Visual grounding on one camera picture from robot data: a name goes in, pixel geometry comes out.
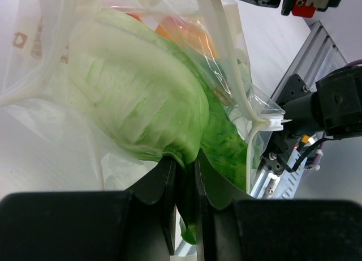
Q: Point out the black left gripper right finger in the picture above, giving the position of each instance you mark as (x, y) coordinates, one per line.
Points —
(231, 225)

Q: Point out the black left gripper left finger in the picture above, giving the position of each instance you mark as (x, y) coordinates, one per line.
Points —
(134, 224)

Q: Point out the green fake lettuce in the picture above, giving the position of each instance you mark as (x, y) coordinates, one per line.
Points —
(152, 101)

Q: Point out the clear polka dot zip bag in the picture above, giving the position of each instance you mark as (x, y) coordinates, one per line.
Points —
(48, 146)

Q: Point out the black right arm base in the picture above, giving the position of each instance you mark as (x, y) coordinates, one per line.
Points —
(295, 99)

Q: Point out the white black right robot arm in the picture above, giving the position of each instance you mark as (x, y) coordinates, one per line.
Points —
(335, 107)

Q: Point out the yellow orange fake fruit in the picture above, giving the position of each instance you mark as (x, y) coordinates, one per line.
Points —
(172, 28)

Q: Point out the aluminium front rail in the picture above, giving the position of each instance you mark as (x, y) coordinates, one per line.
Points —
(317, 57)

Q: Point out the white slotted cable duct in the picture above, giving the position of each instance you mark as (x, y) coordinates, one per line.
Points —
(289, 182)

